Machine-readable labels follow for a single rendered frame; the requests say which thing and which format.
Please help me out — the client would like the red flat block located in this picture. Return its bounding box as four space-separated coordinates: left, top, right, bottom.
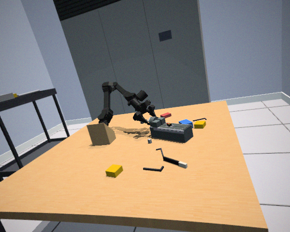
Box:
160 113 172 118

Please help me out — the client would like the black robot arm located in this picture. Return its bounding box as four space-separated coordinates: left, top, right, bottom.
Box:
98 82 151 126

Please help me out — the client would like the blue rectangular block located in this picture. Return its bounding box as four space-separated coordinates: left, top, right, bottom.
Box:
179 119 193 128

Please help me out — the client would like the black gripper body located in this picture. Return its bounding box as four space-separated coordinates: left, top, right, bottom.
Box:
133 102 155 121

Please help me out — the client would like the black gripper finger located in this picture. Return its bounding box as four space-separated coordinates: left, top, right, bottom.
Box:
149 108 156 117
137 114 148 124

